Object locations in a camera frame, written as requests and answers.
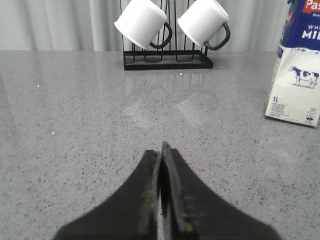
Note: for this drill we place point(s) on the white enamel mug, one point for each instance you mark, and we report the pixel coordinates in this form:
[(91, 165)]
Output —
[(140, 22), (202, 21)]

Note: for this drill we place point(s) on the white enamel mug left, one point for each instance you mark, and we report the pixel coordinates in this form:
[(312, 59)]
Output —
[(140, 22)]

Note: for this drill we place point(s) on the black wire mug rack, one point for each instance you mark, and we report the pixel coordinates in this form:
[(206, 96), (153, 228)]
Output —
[(179, 53)]

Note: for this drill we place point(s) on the blue white milk carton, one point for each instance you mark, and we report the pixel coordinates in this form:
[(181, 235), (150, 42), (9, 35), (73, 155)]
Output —
[(295, 93)]

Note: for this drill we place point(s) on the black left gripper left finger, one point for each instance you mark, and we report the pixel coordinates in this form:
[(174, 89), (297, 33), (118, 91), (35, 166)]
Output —
[(130, 213)]

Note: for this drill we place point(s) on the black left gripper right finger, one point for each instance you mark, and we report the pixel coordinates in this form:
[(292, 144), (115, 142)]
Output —
[(192, 211)]

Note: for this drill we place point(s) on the white enamel mug right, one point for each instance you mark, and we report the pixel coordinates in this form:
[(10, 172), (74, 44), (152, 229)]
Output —
[(202, 21)]

